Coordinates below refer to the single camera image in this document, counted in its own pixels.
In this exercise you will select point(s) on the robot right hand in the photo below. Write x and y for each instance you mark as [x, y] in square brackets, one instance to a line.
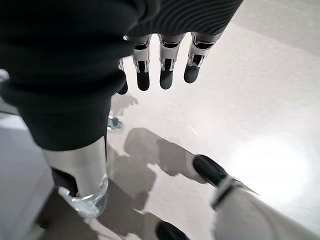
[62, 62]

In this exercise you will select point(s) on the cart caster wheel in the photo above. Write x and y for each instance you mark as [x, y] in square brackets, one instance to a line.
[115, 123]

